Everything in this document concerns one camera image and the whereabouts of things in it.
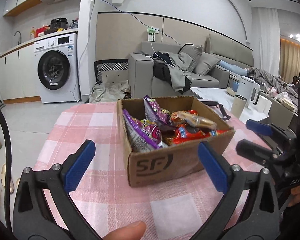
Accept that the red snack packet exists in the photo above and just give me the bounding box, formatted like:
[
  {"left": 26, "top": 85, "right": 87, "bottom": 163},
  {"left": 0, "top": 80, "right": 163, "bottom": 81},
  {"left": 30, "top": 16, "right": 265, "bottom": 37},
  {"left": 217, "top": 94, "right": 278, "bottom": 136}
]
[{"left": 172, "top": 125, "right": 225, "bottom": 145}]

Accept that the purple white snack bag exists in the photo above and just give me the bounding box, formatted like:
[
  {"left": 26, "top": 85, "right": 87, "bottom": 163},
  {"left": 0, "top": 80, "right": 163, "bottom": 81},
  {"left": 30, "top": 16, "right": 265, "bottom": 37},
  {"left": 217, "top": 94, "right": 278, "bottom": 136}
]
[{"left": 123, "top": 109, "right": 168, "bottom": 153}]

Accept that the black plastic frame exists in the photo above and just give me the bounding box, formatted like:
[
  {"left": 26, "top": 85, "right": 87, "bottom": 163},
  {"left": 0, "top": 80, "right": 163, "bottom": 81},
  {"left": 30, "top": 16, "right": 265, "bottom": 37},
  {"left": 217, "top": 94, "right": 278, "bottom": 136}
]
[{"left": 200, "top": 100, "right": 232, "bottom": 121}]

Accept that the grey sofa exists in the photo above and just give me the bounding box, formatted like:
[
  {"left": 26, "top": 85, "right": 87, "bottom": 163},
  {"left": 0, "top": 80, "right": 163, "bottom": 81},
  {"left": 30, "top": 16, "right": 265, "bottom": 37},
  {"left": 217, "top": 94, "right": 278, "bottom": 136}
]
[{"left": 128, "top": 34, "right": 253, "bottom": 98}]

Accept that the white red noodle snack bag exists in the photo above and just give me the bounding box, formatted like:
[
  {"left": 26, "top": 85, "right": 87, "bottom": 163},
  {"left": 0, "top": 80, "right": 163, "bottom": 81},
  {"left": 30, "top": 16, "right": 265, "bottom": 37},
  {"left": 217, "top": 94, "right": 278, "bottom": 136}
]
[{"left": 170, "top": 110, "right": 217, "bottom": 131}]

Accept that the white marble coffee table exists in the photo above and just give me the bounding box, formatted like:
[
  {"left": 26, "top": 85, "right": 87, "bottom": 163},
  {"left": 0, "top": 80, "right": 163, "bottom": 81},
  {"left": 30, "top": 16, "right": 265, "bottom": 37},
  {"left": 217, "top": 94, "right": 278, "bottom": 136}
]
[{"left": 190, "top": 87, "right": 269, "bottom": 124}]

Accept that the black patterned chair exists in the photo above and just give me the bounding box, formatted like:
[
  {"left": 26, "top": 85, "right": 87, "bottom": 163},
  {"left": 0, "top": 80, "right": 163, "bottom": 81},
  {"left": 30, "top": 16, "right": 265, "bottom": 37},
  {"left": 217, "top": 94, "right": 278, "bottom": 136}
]
[{"left": 94, "top": 59, "right": 129, "bottom": 84}]

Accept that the beige tumbler cup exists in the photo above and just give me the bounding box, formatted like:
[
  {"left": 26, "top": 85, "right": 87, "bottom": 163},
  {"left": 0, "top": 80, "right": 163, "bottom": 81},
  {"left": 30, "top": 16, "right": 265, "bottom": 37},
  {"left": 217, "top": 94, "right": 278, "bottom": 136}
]
[{"left": 230, "top": 94, "right": 247, "bottom": 119}]

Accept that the white electric kettle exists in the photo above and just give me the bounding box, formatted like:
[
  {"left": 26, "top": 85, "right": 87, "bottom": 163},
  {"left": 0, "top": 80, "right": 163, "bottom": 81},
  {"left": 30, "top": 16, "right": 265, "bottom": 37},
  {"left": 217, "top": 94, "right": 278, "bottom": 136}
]
[{"left": 236, "top": 76, "right": 260, "bottom": 107}]

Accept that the brown SF cardboard box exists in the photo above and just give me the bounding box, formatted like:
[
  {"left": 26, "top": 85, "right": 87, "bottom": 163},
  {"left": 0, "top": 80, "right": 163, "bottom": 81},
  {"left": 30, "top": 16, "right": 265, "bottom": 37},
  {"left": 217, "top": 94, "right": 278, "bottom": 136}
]
[{"left": 117, "top": 96, "right": 235, "bottom": 187}]

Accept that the pink plaid tablecloth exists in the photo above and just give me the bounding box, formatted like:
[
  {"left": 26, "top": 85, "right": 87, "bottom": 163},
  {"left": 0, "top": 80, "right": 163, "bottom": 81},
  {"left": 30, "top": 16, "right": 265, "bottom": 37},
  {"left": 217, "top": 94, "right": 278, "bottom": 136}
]
[{"left": 32, "top": 102, "right": 270, "bottom": 240}]

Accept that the grey sofa cushion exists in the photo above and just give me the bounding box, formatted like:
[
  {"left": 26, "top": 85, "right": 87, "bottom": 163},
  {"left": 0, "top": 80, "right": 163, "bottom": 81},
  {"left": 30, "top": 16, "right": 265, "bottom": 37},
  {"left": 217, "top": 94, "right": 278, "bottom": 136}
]
[{"left": 193, "top": 53, "right": 221, "bottom": 76}]

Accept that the white washing machine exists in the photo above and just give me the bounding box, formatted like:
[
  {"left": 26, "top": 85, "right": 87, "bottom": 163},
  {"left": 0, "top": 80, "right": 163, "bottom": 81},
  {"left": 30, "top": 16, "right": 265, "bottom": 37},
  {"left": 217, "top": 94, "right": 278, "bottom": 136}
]
[{"left": 34, "top": 32, "right": 81, "bottom": 104}]

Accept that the grey jacket on sofa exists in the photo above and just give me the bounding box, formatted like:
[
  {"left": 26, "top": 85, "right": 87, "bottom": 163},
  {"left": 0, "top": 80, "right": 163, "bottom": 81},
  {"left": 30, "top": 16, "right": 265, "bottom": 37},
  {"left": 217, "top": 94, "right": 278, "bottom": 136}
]
[{"left": 153, "top": 51, "right": 192, "bottom": 94}]

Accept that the person's left hand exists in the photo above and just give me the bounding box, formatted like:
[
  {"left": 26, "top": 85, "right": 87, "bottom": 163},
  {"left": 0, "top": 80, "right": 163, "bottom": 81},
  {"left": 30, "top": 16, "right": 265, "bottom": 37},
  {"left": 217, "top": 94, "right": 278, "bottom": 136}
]
[{"left": 103, "top": 220, "right": 147, "bottom": 240}]

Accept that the wall power strip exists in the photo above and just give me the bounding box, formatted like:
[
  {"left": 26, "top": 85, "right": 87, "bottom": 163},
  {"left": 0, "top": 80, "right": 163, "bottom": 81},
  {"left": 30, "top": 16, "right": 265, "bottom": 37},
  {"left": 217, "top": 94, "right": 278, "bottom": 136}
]
[{"left": 147, "top": 27, "right": 160, "bottom": 42}]

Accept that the purple grape candy bag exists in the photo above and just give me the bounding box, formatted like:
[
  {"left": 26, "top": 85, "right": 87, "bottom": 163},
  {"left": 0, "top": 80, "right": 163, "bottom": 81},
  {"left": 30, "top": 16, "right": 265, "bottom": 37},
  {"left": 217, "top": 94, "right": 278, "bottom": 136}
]
[{"left": 143, "top": 95, "right": 171, "bottom": 126}]

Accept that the person's right hand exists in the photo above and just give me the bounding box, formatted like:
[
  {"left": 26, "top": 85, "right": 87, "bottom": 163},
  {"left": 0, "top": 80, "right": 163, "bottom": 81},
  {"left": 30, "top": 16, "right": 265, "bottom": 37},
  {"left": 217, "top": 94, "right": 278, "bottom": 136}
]
[{"left": 288, "top": 186, "right": 300, "bottom": 207}]

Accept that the black cable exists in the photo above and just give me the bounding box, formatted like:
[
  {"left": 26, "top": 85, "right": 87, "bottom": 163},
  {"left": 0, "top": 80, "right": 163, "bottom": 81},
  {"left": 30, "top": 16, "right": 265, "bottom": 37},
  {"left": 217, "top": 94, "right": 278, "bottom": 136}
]
[{"left": 0, "top": 97, "right": 13, "bottom": 233}]

